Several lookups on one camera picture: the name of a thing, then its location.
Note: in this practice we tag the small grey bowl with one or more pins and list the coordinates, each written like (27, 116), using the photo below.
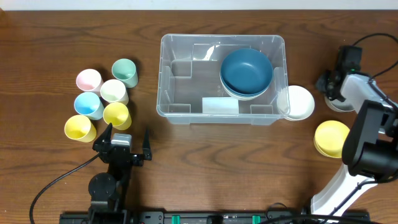
(338, 106)

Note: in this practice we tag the small white bowl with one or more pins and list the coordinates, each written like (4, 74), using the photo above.
(295, 103)

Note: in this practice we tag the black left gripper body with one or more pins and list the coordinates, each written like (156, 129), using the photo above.
(123, 156)

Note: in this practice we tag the pink cup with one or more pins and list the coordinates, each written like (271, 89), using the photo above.
(89, 80)

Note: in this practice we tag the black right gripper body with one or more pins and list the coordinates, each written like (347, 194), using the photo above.
(328, 82)

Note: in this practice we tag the yellow bowl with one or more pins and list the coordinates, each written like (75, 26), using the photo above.
(330, 137)

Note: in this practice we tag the dark blue bowl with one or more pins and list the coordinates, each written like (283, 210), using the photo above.
(246, 72)
(222, 81)

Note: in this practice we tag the light blue cup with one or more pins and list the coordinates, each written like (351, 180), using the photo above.
(90, 105)

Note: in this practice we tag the clear plastic storage bin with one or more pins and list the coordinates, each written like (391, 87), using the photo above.
(190, 89)

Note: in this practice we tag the mint green cup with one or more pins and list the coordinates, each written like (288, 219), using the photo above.
(125, 70)

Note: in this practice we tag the yellow cup near bin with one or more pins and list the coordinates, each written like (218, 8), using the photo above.
(118, 115)

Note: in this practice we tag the cream white cup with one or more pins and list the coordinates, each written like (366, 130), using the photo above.
(114, 91)

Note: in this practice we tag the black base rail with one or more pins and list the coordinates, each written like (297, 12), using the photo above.
(157, 217)

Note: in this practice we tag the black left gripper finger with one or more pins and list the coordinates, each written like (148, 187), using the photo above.
(146, 147)
(103, 142)

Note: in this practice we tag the yellow cup far left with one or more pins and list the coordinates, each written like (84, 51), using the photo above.
(80, 128)

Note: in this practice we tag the large cream bowl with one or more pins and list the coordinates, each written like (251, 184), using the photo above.
(241, 97)

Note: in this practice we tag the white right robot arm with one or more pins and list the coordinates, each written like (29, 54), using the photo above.
(224, 139)

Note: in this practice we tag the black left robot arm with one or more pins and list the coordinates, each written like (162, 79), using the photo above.
(108, 189)

